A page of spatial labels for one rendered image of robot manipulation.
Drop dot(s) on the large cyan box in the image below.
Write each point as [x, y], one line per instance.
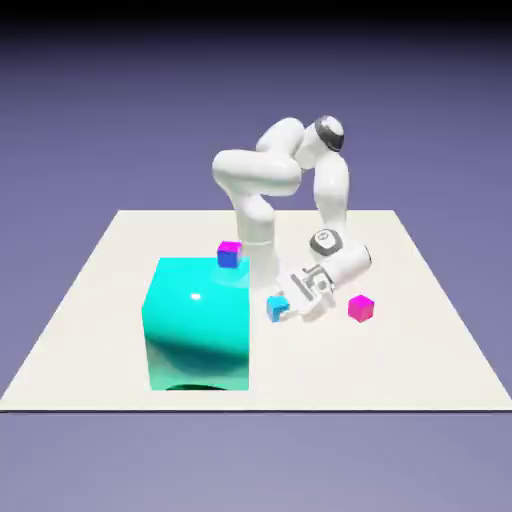
[196, 320]

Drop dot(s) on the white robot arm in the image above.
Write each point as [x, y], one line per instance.
[256, 172]

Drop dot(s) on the small cyan cube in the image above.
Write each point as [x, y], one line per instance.
[276, 307]

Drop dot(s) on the small pink cube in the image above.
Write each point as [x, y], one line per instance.
[360, 308]

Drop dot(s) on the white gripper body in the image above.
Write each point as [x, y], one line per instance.
[304, 306]

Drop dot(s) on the small blue cube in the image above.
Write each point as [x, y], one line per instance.
[228, 258]

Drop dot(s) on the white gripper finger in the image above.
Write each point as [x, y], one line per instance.
[291, 314]

